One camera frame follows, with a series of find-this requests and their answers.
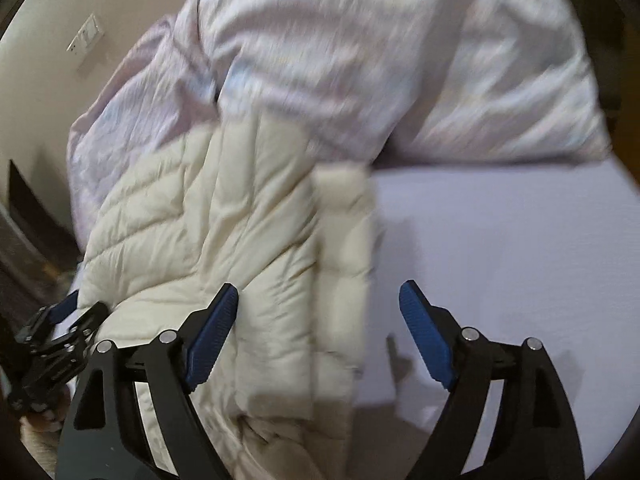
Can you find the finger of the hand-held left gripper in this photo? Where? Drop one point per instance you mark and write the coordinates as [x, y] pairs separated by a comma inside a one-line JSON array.
[[87, 322], [62, 307]]

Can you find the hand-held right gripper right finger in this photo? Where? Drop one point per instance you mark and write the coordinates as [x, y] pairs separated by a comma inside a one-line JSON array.
[[425, 332]]

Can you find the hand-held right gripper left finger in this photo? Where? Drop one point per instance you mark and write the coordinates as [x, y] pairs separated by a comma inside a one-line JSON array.
[[212, 335]]

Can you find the cream puffer jacket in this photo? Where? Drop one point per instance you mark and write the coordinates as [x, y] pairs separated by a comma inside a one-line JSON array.
[[210, 220]]

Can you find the person's left hand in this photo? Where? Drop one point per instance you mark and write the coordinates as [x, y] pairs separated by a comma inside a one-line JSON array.
[[46, 416]]

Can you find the dark wooden furniture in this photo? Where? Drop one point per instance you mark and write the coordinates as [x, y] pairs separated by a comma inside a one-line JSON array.
[[30, 230]]

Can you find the bed with lavender sheet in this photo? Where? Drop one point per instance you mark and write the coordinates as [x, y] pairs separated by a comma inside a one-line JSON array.
[[500, 270]]

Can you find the pale pink crumpled duvet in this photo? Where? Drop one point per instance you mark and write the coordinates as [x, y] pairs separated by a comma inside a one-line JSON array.
[[350, 50]]

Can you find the white wall switch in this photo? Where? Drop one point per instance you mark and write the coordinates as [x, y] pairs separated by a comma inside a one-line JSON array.
[[85, 37]]

